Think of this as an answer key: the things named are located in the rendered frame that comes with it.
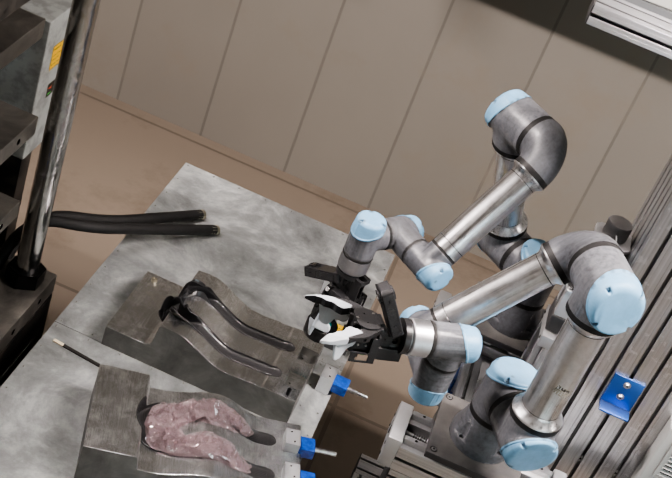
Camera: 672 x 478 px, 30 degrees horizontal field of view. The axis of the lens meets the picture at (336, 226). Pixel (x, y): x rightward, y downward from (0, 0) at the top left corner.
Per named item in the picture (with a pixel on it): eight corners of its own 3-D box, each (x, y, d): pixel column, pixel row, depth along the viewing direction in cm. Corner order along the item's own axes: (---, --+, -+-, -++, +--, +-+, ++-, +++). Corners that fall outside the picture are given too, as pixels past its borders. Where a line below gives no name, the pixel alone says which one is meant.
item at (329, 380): (366, 399, 324) (372, 384, 321) (361, 411, 320) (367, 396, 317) (319, 378, 325) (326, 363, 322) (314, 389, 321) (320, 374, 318)
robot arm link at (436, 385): (433, 373, 264) (451, 335, 258) (445, 412, 256) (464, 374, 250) (398, 369, 262) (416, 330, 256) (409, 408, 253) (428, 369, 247)
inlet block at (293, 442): (332, 454, 301) (339, 439, 298) (332, 469, 297) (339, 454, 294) (279, 442, 298) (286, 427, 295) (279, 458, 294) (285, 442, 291)
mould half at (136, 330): (315, 365, 329) (330, 328, 321) (285, 427, 307) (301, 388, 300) (142, 287, 332) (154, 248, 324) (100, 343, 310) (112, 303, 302)
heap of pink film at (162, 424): (254, 424, 296) (263, 401, 292) (250, 481, 282) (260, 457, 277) (146, 400, 291) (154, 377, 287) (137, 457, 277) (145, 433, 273)
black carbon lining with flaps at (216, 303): (295, 350, 320) (305, 323, 315) (275, 387, 307) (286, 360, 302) (171, 294, 322) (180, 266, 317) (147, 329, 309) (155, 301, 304)
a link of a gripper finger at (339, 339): (324, 370, 233) (355, 357, 240) (333, 344, 231) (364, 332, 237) (312, 361, 235) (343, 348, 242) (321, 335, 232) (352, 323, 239)
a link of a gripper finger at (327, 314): (298, 316, 247) (339, 336, 245) (306, 291, 244) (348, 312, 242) (304, 310, 250) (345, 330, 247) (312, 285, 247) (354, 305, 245)
